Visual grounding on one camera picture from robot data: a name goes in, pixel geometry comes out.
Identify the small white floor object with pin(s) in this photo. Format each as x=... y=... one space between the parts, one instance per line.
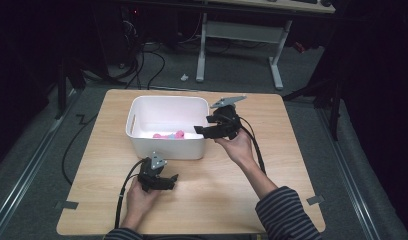
x=184 y=77

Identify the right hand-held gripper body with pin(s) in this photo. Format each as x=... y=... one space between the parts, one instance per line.
x=227 y=121

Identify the pastel multicoloured cloth toy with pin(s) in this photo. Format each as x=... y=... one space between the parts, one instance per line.
x=159 y=136

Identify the black metal stand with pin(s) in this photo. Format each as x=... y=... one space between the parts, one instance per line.
x=62 y=86
x=335 y=106

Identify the person's left hand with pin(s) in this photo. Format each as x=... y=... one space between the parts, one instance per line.
x=140 y=200

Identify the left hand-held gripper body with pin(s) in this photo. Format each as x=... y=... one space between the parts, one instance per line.
x=152 y=171

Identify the person's right hand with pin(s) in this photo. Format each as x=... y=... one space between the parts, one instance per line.
x=238 y=148

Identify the white-legged background desk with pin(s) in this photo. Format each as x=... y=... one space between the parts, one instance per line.
x=242 y=31

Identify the metal floor rail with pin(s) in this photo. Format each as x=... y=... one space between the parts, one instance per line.
x=28 y=170
x=350 y=180

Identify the grey tape strip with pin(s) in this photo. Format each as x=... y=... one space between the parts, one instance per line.
x=67 y=205
x=315 y=200

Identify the pink spiky ball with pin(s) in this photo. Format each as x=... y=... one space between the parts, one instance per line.
x=179 y=134

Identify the white plastic bin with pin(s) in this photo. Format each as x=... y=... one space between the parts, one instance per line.
x=165 y=148

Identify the light blue cloth piece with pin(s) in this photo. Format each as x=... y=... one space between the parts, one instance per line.
x=172 y=136

